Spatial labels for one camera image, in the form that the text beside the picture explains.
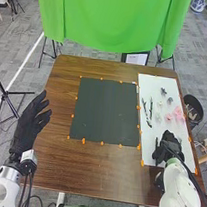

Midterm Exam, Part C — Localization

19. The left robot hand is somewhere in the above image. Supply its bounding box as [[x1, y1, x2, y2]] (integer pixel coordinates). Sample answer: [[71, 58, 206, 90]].
[[8, 87, 54, 160]]

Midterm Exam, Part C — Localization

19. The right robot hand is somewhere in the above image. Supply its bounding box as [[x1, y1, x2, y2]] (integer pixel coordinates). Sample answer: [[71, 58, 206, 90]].
[[150, 128, 188, 168]]

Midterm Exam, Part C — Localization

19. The pink flower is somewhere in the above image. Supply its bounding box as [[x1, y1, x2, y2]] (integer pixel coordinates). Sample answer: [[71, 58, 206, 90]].
[[172, 106, 186, 124]]

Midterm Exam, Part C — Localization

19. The black tripod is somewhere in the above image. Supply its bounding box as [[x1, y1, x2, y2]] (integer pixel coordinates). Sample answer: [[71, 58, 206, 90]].
[[0, 69, 38, 149]]

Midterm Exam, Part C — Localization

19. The black bin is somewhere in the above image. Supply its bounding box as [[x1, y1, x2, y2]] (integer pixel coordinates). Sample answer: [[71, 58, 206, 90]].
[[181, 93, 206, 131]]

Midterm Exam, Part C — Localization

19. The white sheet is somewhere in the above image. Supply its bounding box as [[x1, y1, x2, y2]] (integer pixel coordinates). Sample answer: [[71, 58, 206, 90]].
[[130, 73, 205, 175]]

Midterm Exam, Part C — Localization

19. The dark mat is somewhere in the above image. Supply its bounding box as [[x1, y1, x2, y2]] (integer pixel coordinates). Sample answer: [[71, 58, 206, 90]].
[[68, 75, 145, 148]]

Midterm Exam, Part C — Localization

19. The framed white sign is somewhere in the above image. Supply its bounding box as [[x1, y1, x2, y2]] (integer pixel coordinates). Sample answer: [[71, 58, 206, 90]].
[[120, 50, 151, 67]]

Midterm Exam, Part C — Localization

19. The blue and white vase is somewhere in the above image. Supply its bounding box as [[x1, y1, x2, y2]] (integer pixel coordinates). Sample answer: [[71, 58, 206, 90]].
[[189, 0, 207, 13]]

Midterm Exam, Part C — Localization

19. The black cable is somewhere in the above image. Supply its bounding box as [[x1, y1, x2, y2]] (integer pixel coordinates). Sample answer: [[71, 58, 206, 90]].
[[160, 143, 207, 202], [17, 171, 59, 207]]

